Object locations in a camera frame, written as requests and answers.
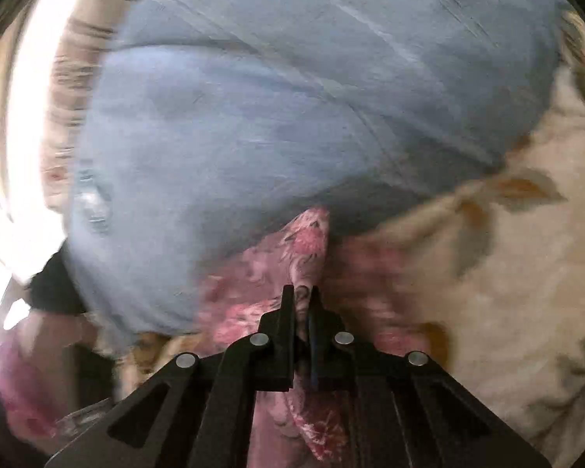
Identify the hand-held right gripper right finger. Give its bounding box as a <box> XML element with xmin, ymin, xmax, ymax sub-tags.
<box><xmin>308</xmin><ymin>287</ymin><xmax>553</xmax><ymax>468</ymax></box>

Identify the blue plaid quilt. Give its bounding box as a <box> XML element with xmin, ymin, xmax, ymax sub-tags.
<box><xmin>68</xmin><ymin>0</ymin><xmax>573</xmax><ymax>347</ymax></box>

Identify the cream leaf-print blanket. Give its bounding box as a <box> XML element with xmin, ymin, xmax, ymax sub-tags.
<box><xmin>112</xmin><ymin>14</ymin><xmax>585</xmax><ymax>468</ymax></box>

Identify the dark cloth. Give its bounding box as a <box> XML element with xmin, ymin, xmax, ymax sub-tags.
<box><xmin>29</xmin><ymin>248</ymin><xmax>89</xmax><ymax>316</ymax></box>

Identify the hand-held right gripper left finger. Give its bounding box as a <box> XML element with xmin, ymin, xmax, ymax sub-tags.
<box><xmin>44</xmin><ymin>285</ymin><xmax>294</xmax><ymax>468</ymax></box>

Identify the purple floral garment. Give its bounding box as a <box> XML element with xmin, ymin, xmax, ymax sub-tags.
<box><xmin>0</xmin><ymin>207</ymin><xmax>449</xmax><ymax>464</ymax></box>

